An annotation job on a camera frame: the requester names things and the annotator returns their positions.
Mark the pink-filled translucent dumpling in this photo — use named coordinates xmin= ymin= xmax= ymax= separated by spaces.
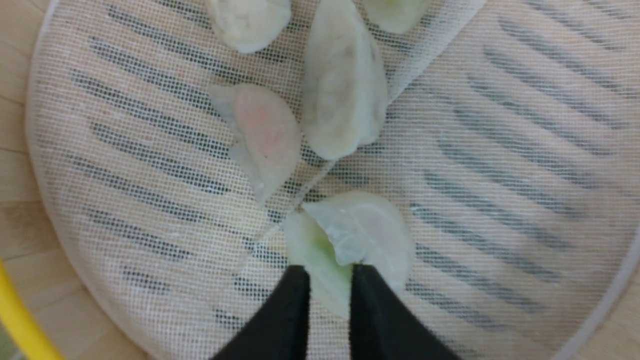
xmin=207 ymin=83 xmax=303 ymax=207

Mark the pale dumpling right in steamer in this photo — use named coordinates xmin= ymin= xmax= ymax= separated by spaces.
xmin=363 ymin=0 xmax=433 ymax=34

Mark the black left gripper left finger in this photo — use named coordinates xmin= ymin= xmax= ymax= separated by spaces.
xmin=212 ymin=265 xmax=310 ymax=360

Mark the yellow-rimmed bamboo steamer basket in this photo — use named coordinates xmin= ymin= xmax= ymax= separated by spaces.
xmin=0 ymin=0 xmax=640 ymax=360

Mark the white dumpling centre of steamer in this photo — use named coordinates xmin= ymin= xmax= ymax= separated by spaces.
xmin=301 ymin=0 xmax=389 ymax=161

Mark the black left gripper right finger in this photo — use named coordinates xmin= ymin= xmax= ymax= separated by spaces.
xmin=349 ymin=264 xmax=460 ymax=360

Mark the green-filled translucent dumpling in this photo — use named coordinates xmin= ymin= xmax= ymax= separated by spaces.
xmin=282 ymin=190 xmax=416 ymax=320

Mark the white dumpling top of steamer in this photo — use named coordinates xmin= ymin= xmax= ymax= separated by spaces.
xmin=205 ymin=0 xmax=291 ymax=54

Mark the white dumpling of steamer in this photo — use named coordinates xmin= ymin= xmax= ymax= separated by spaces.
xmin=205 ymin=0 xmax=291 ymax=54
xmin=301 ymin=0 xmax=389 ymax=161

